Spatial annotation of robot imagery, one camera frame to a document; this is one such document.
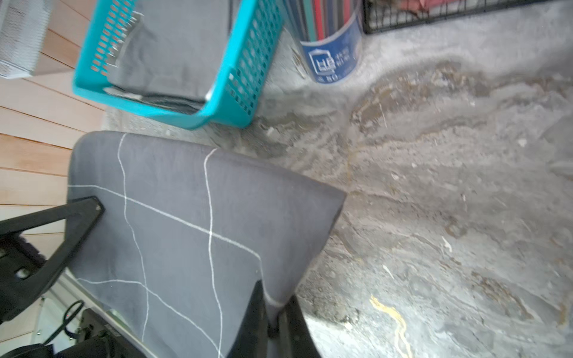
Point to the dark grey checked pillowcase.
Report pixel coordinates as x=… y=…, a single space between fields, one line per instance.
x=187 y=231

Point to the teal plastic basket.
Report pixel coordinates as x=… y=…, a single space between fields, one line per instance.
x=237 y=87

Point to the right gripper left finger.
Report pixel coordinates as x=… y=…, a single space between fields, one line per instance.
x=26 y=274

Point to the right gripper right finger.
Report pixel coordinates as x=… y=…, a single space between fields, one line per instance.
x=286 y=336

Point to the plain grey pillowcase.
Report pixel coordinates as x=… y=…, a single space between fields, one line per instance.
x=169 y=53

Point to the black wire desk organizer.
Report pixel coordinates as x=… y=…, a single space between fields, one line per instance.
x=383 y=16

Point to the blue lid pen cup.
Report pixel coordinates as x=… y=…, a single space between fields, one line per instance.
x=328 y=35

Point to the white wire wall shelf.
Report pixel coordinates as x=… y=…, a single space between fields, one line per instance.
x=24 y=25

